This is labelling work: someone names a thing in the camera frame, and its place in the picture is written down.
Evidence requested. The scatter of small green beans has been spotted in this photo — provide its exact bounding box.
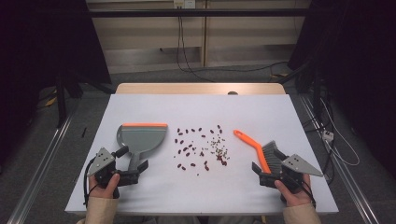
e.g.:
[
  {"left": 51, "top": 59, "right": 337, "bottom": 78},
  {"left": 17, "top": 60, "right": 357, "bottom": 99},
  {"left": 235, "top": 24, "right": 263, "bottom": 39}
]
[{"left": 208, "top": 136, "right": 232, "bottom": 161}]

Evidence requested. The black metal stand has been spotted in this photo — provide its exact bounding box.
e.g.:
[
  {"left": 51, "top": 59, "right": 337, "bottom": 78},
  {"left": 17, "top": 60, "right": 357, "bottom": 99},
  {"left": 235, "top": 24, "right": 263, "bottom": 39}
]
[{"left": 55, "top": 73, "right": 83, "bottom": 129}]

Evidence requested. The person's right hand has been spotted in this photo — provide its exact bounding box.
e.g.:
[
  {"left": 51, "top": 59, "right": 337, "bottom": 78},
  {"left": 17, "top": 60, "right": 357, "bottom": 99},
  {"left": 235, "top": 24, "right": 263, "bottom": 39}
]
[{"left": 274, "top": 174, "right": 312, "bottom": 208}]

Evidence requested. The white table board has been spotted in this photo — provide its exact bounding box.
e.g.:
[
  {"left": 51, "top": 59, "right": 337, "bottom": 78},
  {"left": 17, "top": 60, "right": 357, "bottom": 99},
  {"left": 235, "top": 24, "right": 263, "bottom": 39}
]
[{"left": 64, "top": 93, "right": 340, "bottom": 216}]

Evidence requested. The bundle of black cables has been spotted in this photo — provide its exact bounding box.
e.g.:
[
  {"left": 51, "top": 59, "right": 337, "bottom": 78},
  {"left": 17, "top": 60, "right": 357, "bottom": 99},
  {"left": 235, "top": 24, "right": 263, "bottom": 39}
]
[{"left": 304, "top": 92, "right": 335, "bottom": 185}]

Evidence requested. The person's left hand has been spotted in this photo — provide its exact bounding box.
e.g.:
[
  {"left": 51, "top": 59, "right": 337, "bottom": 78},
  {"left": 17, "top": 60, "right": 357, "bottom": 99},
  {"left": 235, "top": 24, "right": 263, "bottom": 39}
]
[{"left": 88, "top": 173, "right": 120, "bottom": 200}]

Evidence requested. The right hand-held gripper cable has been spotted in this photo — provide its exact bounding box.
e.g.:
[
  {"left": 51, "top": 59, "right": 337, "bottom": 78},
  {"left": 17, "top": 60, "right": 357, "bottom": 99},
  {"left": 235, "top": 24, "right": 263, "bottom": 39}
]
[{"left": 298, "top": 179, "right": 317, "bottom": 209}]

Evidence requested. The white wall socket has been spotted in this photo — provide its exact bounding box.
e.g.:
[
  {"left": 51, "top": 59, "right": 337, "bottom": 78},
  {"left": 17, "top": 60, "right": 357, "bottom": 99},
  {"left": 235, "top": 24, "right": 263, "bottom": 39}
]
[{"left": 173, "top": 0, "right": 196, "bottom": 9}]

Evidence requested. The white power adapter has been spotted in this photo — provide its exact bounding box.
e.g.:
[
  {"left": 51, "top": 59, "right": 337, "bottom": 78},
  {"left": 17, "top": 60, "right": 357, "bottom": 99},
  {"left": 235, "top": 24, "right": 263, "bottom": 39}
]
[{"left": 321, "top": 130, "right": 335, "bottom": 143}]

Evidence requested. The white cable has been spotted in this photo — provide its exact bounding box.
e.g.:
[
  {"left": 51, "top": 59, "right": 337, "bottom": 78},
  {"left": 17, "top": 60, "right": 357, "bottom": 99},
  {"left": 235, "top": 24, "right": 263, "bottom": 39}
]
[{"left": 320, "top": 99, "right": 361, "bottom": 167}]

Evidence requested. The black hanging cable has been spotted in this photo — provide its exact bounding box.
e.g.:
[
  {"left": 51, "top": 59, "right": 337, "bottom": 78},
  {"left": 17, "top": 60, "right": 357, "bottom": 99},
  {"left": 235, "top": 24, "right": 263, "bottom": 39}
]
[{"left": 176, "top": 7, "right": 216, "bottom": 83}]

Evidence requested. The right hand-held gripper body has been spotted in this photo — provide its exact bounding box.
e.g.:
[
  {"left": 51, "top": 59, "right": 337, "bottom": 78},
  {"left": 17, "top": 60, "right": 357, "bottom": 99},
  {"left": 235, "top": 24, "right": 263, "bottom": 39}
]
[{"left": 259, "top": 153, "right": 324, "bottom": 192}]

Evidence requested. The black horizontal bar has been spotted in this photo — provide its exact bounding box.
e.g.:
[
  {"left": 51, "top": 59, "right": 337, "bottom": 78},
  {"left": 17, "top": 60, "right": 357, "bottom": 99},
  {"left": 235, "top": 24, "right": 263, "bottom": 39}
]
[{"left": 87, "top": 8, "right": 312, "bottom": 18}]

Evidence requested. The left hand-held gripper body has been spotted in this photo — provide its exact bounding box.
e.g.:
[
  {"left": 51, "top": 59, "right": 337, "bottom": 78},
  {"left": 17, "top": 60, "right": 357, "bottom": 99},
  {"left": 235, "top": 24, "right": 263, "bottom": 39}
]
[{"left": 87, "top": 147, "right": 141, "bottom": 189}]

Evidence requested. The grey dustpan with orange edge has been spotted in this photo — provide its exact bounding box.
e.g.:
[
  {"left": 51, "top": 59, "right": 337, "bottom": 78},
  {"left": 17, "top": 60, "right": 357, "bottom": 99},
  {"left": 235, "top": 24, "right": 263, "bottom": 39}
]
[{"left": 116, "top": 122, "right": 169, "bottom": 172}]

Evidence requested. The orange hand brush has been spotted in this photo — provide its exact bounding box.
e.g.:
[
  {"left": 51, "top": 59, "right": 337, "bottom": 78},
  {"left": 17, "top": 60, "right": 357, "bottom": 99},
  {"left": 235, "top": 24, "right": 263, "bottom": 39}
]
[{"left": 233, "top": 129, "right": 283, "bottom": 175}]

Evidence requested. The scatter of red beans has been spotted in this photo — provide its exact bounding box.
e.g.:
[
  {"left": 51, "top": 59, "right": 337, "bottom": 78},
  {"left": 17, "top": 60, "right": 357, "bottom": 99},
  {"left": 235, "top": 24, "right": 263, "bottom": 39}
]
[{"left": 173, "top": 124, "right": 230, "bottom": 172}]

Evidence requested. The wooden table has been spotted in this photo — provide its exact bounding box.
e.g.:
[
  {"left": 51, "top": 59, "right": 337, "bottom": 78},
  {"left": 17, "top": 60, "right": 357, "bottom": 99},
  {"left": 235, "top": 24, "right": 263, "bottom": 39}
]
[{"left": 115, "top": 82, "right": 287, "bottom": 96}]

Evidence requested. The black curtain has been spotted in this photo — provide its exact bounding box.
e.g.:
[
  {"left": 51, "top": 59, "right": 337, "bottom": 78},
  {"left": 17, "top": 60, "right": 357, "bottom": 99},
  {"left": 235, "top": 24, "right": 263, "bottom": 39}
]
[
  {"left": 0, "top": 0, "right": 111, "bottom": 169},
  {"left": 288, "top": 0, "right": 396, "bottom": 178}
]

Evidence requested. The aluminium floor rail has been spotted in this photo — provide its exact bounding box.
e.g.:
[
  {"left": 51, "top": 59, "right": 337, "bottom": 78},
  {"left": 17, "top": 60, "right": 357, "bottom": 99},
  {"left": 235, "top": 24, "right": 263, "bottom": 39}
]
[
  {"left": 7, "top": 115, "right": 74, "bottom": 224},
  {"left": 300, "top": 94, "right": 379, "bottom": 224}
]

